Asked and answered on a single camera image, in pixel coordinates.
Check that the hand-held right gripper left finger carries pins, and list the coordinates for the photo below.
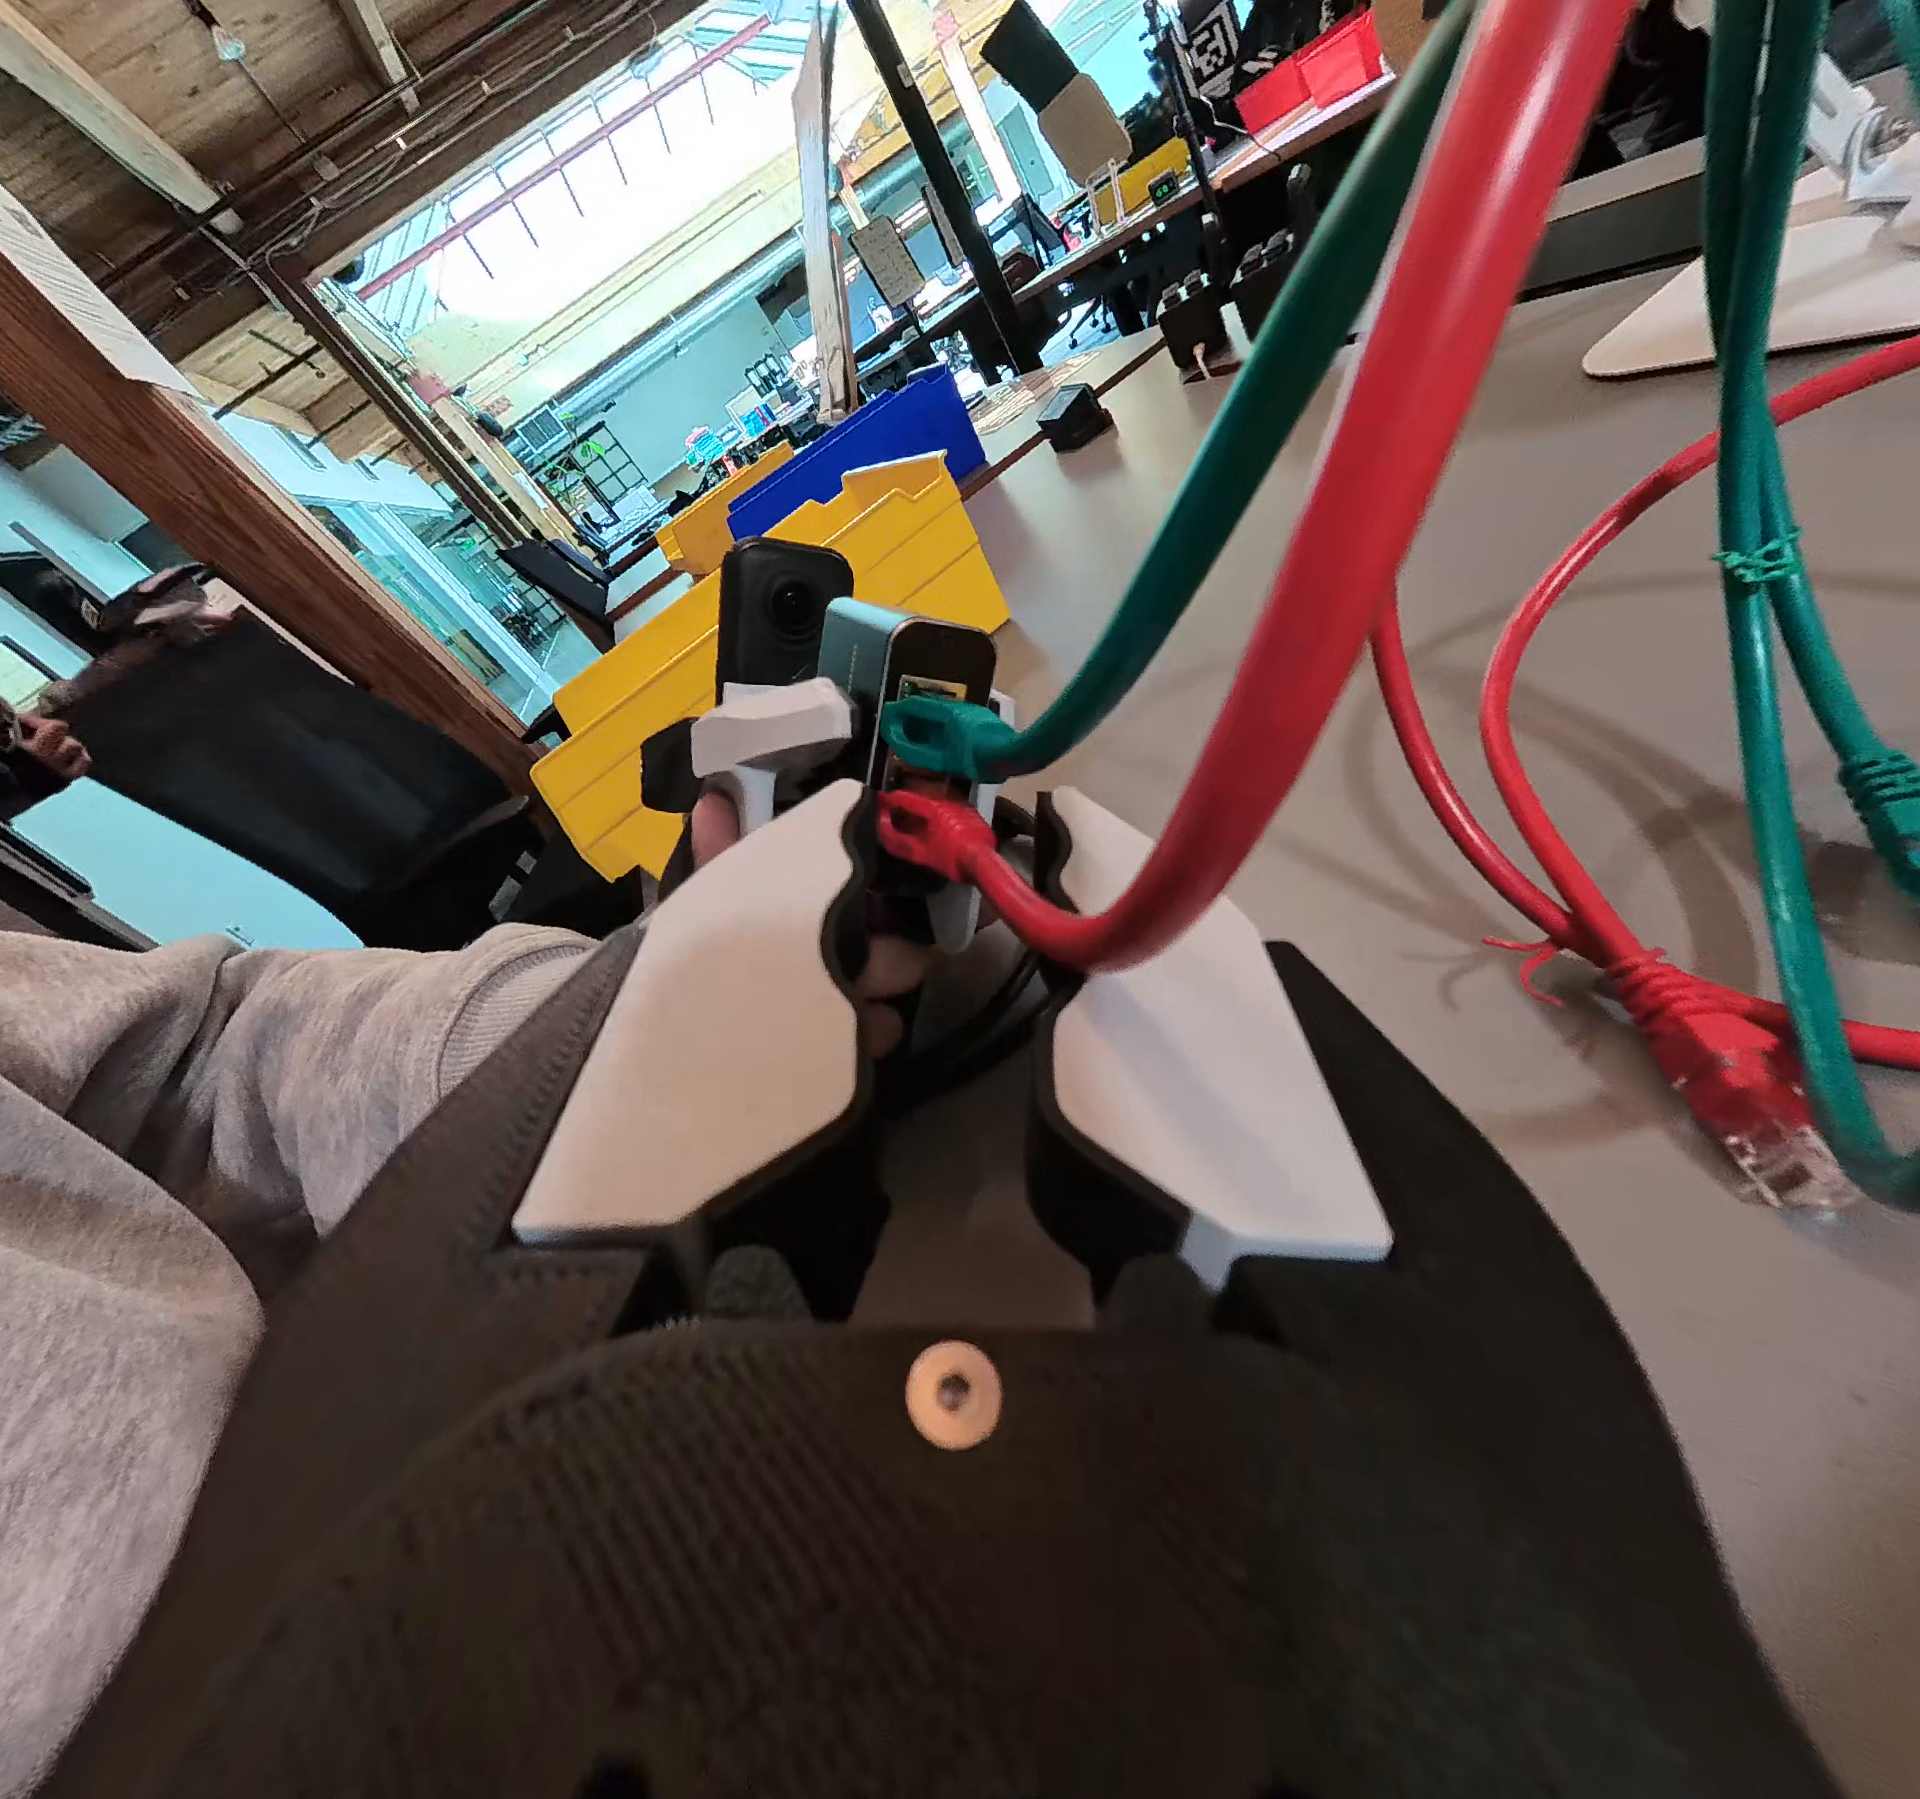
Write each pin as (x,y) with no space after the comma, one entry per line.
(720,1050)

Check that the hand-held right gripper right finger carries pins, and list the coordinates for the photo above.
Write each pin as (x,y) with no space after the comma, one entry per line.
(1200,1080)

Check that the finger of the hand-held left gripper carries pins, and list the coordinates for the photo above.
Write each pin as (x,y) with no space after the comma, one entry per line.
(772,726)
(960,922)

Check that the black ethernet adapter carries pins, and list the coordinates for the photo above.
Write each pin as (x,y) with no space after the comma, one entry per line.
(863,644)

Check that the grey desk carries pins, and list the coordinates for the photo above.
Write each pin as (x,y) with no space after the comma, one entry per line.
(1501,1303)

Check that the yellow storage bin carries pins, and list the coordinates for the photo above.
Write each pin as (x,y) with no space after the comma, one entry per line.
(901,554)
(720,508)

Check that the blue storage bin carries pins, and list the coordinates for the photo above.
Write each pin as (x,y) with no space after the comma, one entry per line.
(870,448)

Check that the red twist tie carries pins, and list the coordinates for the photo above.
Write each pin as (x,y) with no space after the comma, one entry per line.
(1531,966)

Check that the small black box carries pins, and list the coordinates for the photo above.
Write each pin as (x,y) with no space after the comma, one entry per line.
(1077,418)

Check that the tall wooden board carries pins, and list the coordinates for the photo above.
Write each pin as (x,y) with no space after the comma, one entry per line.
(822,208)

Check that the black pole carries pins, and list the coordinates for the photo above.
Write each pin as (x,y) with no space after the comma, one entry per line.
(914,118)

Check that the wooden beam with paper label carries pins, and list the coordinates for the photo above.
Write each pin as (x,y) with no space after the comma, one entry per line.
(224,508)

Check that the person's grey sweatshirt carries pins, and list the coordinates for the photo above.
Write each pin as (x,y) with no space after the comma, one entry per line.
(150,1229)

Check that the wooden workbench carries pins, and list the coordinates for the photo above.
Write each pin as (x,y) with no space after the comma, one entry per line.
(1304,126)

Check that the marker sign board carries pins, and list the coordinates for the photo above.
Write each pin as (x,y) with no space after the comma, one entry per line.
(1215,44)

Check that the red box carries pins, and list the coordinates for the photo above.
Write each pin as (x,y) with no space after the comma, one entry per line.
(1304,82)

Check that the green twist tie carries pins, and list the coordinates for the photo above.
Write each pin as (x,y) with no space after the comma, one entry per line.
(1759,562)

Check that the white paper label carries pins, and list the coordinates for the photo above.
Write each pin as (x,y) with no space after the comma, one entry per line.
(75,284)

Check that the white stand base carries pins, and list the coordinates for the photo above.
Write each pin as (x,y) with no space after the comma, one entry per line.
(1770,298)

